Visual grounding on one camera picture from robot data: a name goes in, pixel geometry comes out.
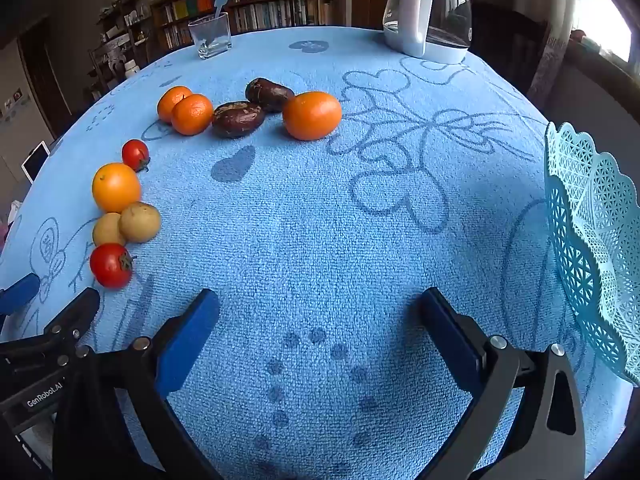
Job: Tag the deep orange round orange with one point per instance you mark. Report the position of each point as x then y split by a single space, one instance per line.
312 116

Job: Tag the red cherry tomato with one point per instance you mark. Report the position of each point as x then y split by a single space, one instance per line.
110 265
135 154

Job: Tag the wooden bookshelf with books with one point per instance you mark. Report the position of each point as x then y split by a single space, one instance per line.
260 5

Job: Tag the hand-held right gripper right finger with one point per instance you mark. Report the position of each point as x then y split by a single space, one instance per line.
450 342

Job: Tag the clear drinking glass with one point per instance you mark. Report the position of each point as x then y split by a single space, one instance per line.
210 40

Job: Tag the light blue lattice basket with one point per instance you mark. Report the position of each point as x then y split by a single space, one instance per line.
590 240

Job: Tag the white tablet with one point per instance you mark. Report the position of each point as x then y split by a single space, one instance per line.
36 162

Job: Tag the small red object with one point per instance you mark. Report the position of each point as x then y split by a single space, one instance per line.
577 35

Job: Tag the dark wooden chair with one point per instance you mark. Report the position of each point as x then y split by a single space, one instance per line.
505 45

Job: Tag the blue printed tablecloth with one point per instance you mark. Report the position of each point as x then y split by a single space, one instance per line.
320 240

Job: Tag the dark brown water chestnut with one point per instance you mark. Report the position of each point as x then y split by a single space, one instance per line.
269 94
238 120

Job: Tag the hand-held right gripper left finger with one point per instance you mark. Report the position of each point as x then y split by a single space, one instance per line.
190 340

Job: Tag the cluttered storage rack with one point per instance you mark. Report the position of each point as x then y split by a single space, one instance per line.
120 40

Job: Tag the tan round fruit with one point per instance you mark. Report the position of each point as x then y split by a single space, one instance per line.
105 231
141 222

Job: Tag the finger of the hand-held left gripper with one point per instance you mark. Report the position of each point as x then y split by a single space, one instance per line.
20 292
75 317

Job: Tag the yellowish orange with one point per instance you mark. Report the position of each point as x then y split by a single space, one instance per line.
116 187

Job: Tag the small mandarin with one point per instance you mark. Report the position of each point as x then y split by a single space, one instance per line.
193 115
169 100

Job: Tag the patterned curtain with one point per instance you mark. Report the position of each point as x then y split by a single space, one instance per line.
550 60

